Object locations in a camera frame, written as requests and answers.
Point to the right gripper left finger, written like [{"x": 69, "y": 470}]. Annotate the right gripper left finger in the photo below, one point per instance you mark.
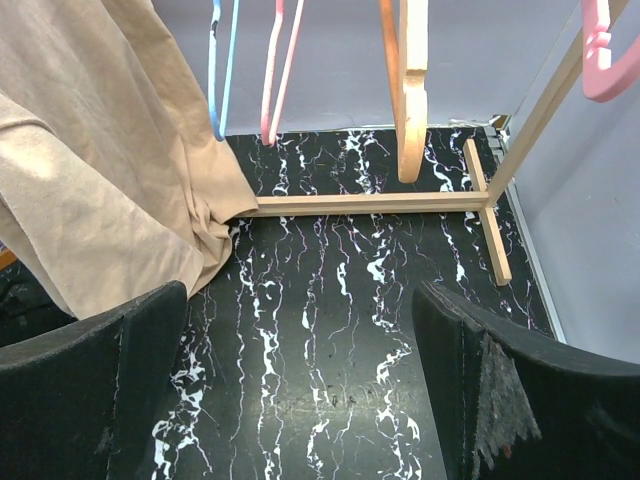
[{"x": 79, "y": 402}]

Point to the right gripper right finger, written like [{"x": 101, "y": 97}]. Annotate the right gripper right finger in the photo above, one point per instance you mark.
[{"x": 511, "y": 403}]

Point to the beige t shirt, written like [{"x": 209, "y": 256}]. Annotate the beige t shirt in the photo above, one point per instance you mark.
[{"x": 112, "y": 182}]

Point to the pink thick plastic hanger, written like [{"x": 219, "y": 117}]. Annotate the pink thick plastic hanger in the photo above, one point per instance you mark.
[{"x": 602, "y": 79}]

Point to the wooden clothes rack frame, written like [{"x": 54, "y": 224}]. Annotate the wooden clothes rack frame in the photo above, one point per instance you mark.
[{"x": 484, "y": 193}]

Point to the wooden hanger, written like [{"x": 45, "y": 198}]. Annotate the wooden hanger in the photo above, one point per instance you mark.
[{"x": 405, "y": 39}]

